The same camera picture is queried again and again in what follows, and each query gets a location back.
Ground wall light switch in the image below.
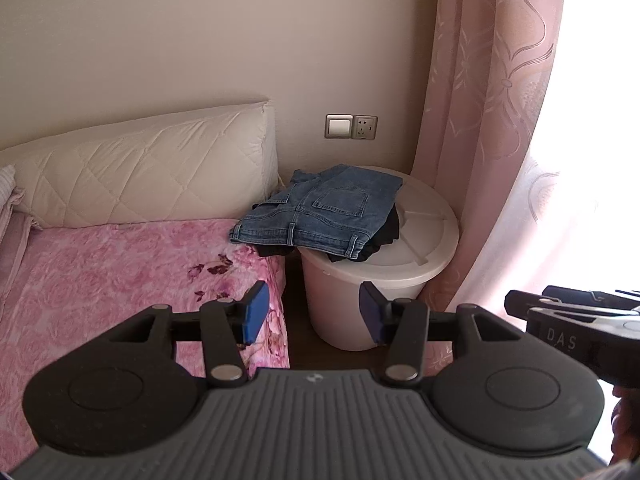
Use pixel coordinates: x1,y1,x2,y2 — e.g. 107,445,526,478
325,114,354,140

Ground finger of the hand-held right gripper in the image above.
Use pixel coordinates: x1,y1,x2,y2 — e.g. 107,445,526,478
543,284,640,307
504,289,640,319

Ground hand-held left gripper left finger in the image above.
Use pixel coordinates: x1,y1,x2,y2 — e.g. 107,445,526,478
107,280,271,390

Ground wall power socket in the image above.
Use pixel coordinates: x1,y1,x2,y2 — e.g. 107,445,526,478
352,115,379,141

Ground blue denim jeans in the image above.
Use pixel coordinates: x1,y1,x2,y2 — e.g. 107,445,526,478
230,164,404,262

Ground pink folded sheet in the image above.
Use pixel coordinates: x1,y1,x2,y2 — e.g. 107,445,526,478
0,187,27,241

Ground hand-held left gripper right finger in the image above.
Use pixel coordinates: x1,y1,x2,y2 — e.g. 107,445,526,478
359,281,524,389

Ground pink patterned curtain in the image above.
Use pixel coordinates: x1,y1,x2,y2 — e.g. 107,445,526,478
410,0,640,321

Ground white quilted headboard cushion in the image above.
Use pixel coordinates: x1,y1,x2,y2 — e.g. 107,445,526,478
0,100,281,232

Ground pink floral bed blanket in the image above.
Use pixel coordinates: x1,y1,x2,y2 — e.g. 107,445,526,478
0,217,291,461

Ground person's right hand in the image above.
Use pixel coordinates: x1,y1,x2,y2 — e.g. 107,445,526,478
611,388,640,466

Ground white plastic bucket with lid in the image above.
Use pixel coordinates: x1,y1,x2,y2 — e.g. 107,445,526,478
299,165,460,352

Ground black garment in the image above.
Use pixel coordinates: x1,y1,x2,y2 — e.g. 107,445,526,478
252,205,401,264

